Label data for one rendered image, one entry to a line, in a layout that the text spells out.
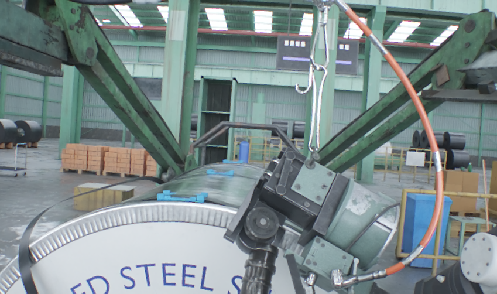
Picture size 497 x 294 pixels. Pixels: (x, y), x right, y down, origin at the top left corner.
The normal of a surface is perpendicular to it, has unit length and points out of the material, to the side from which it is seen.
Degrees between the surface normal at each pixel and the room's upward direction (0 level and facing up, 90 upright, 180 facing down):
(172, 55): 90
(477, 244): 75
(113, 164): 90
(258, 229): 58
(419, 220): 93
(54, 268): 90
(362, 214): 68
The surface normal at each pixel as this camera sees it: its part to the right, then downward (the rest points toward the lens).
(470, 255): -0.95, -0.32
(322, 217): 0.18, -0.49
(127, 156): -0.10, 0.02
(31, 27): 1.00, 0.07
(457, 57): -0.94, -0.06
